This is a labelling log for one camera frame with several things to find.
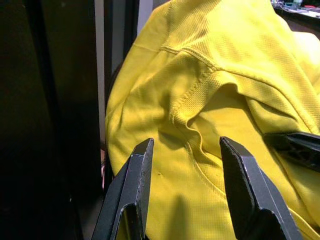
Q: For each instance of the yellow mesh shirt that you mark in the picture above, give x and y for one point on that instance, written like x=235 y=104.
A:
x=200 y=100

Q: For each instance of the dark cabinet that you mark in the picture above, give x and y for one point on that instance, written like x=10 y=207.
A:
x=47 y=120

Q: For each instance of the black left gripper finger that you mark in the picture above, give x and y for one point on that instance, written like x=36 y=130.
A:
x=125 y=190
x=297 y=147
x=252 y=192

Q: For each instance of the cluttered dark table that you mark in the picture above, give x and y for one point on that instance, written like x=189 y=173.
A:
x=297 y=8

